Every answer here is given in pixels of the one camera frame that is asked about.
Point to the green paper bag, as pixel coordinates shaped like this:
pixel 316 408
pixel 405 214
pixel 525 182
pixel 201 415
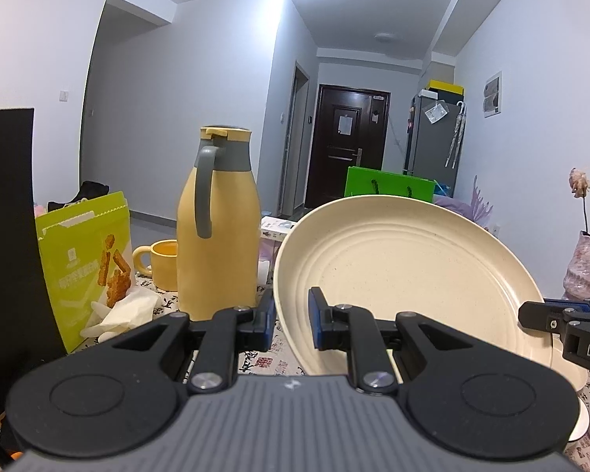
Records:
pixel 388 184

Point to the blue plastic bag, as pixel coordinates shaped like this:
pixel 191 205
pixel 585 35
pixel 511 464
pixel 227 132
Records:
pixel 443 189

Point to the folded pale umbrella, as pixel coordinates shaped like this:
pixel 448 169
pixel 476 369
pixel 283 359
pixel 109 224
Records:
pixel 456 132

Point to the yellow box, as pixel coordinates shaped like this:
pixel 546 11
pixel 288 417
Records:
pixel 445 86

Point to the wall poster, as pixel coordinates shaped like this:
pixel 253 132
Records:
pixel 492 94

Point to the grey refrigerator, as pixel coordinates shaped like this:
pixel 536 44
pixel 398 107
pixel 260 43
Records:
pixel 432 152

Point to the white interior door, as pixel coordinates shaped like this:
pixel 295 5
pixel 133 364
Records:
pixel 295 147

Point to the black flat panel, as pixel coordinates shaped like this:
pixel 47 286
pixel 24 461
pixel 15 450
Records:
pixel 10 231

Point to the white gloves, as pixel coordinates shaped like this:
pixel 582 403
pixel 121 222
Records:
pixel 128 307

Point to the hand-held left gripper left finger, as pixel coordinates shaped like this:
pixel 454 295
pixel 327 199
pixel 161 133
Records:
pixel 269 322

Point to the pink textured vase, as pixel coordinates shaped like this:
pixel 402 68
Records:
pixel 587 265

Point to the black cloth pile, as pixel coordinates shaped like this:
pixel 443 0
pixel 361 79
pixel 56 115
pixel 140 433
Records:
pixel 83 194

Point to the yellow ceramic mug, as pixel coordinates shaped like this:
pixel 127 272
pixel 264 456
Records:
pixel 162 265

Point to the white flat box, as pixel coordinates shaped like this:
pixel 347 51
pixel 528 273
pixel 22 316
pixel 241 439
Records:
pixel 275 228

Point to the purple padded jacket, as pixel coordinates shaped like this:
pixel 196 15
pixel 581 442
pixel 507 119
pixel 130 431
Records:
pixel 457 206

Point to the purple wall sticker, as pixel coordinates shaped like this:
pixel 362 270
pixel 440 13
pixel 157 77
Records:
pixel 479 201

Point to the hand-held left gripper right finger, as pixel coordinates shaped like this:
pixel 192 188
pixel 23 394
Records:
pixel 315 319

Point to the cream round plate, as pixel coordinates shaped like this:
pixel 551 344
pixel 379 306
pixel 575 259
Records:
pixel 413 265

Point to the dried pink rose bouquet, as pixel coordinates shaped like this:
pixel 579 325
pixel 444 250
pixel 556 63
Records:
pixel 580 182

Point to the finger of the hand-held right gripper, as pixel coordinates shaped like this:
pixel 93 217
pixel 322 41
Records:
pixel 558 301
pixel 538 317

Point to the small round ceiling lamp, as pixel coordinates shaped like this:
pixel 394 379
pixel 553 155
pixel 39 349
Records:
pixel 385 36

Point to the calligraphy print tablecloth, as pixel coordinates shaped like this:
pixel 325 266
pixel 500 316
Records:
pixel 275 359

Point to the lime green snack bag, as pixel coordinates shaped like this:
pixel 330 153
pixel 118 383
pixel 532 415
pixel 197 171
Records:
pixel 73 265

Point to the dark brown entrance door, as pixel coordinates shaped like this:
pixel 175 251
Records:
pixel 334 157

